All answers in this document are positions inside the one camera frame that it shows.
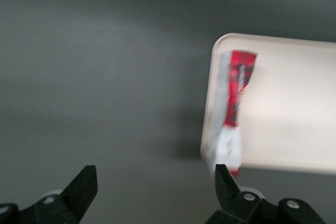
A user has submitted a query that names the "white rectangular tray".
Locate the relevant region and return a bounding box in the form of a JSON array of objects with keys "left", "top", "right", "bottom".
[{"left": 199, "top": 33, "right": 336, "bottom": 176}]

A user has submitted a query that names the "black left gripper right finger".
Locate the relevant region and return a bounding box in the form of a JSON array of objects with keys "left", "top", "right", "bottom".
[{"left": 207, "top": 164, "right": 325, "bottom": 224}]

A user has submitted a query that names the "red cookie box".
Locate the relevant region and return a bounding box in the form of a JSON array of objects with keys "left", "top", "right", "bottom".
[{"left": 205, "top": 50, "right": 258, "bottom": 180}]

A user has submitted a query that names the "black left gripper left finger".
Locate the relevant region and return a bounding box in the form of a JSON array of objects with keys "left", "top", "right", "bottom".
[{"left": 0, "top": 165, "right": 99, "bottom": 224}]

